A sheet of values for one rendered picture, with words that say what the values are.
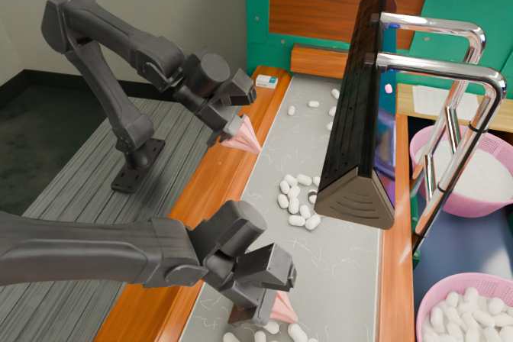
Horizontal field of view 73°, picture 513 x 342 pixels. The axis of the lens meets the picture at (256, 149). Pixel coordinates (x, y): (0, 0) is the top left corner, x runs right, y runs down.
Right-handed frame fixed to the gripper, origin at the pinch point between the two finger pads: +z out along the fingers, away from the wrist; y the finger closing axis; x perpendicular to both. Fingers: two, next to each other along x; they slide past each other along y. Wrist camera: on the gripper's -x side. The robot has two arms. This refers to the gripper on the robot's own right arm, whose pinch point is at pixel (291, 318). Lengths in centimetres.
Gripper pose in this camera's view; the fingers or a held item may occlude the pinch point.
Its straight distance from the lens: 63.1
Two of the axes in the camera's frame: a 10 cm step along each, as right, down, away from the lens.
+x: -6.2, 4.4, 6.5
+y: 2.9, -6.4, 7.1
